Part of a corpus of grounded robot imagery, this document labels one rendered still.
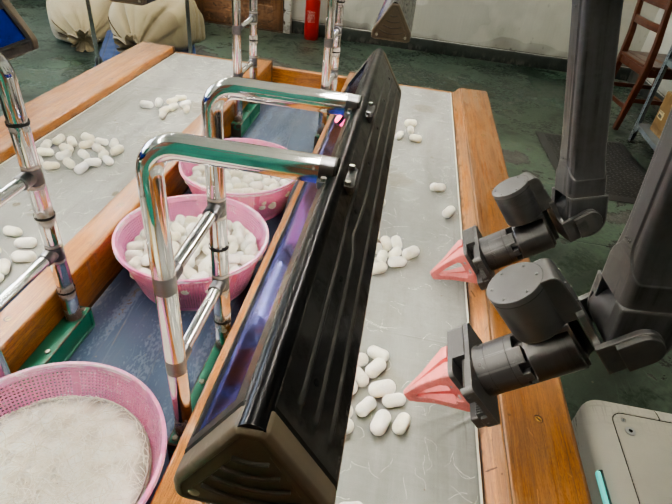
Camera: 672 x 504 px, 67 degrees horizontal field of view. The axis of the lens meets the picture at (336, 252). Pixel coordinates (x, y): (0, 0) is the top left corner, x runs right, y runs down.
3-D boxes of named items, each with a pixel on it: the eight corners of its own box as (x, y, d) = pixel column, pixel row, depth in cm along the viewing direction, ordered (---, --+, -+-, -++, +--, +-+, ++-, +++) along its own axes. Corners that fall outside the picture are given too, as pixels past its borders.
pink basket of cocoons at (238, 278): (261, 231, 109) (261, 192, 103) (276, 318, 88) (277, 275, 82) (128, 236, 103) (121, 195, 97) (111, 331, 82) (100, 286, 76)
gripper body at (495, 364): (455, 394, 52) (525, 372, 49) (452, 325, 60) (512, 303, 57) (484, 430, 55) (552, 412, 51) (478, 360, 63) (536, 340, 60)
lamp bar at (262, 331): (399, 102, 75) (408, 51, 71) (329, 534, 25) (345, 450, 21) (346, 94, 75) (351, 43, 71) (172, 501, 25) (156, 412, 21)
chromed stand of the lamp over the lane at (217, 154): (337, 370, 80) (378, 90, 54) (313, 491, 64) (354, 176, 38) (221, 348, 81) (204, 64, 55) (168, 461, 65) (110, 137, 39)
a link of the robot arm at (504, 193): (607, 226, 76) (579, 207, 84) (580, 161, 72) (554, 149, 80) (533, 265, 78) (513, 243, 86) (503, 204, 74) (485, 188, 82)
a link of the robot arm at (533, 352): (605, 376, 50) (591, 336, 55) (578, 329, 48) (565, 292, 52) (537, 395, 53) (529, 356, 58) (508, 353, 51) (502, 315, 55)
